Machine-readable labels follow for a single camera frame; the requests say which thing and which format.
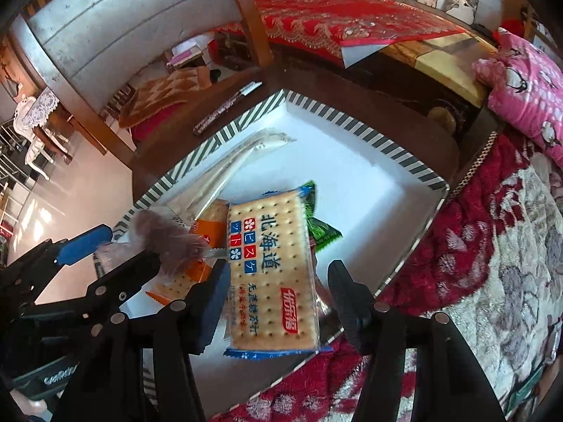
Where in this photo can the orange checked blanket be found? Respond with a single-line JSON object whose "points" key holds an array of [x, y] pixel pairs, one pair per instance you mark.
{"points": [[167, 92]]}

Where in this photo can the pink white box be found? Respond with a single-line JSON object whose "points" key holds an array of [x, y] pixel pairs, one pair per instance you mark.
{"points": [[184, 55]]}

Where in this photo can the wooden post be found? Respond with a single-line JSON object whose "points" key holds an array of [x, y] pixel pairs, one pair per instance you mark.
{"points": [[250, 17]]}

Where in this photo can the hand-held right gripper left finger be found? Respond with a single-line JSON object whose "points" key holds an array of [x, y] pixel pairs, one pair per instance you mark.
{"points": [[211, 305]]}

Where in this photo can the framed photo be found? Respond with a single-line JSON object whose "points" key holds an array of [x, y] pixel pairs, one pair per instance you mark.
{"points": [[462, 5], [427, 0]]}

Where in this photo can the white box with striped rim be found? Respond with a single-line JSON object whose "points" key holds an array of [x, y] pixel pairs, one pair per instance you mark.
{"points": [[352, 176]]}

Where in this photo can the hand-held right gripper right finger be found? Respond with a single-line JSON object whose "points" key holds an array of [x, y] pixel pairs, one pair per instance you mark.
{"points": [[352, 307]]}

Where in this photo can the white lace cloth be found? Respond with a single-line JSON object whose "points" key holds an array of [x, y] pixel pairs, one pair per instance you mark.
{"points": [[37, 105]]}

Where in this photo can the red white floral blanket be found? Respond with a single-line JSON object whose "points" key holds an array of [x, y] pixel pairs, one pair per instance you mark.
{"points": [[506, 228]]}

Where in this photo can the metal rack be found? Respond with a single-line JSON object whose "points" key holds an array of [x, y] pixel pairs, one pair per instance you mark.
{"points": [[9, 162]]}

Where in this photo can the red embroidered bed cover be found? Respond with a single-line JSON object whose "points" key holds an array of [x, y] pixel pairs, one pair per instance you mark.
{"points": [[334, 13]]}

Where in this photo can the white chair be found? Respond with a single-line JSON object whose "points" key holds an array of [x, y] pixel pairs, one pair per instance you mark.
{"points": [[35, 151]]}

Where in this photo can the long clear white packet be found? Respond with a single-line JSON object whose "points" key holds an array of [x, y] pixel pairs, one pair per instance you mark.
{"points": [[228, 162]]}

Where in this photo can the orange cracker packet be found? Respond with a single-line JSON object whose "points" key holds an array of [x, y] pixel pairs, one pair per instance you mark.
{"points": [[211, 228]]}

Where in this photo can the blue-edged cracker packet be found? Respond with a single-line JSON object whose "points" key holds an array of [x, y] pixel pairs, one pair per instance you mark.
{"points": [[268, 272]]}

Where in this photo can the green snack packet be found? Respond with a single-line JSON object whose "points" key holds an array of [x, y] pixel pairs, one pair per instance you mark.
{"points": [[323, 233]]}

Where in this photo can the wooden frame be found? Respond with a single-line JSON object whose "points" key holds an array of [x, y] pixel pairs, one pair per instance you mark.
{"points": [[534, 24]]}

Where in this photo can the clear packet of purple snack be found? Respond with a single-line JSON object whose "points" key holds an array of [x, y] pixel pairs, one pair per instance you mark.
{"points": [[162, 233]]}

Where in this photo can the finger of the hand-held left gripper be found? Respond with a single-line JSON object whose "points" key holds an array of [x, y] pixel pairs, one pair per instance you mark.
{"points": [[127, 274], [83, 244]]}

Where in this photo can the pink printed pillow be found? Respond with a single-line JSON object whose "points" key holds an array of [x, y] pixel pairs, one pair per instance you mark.
{"points": [[528, 92]]}

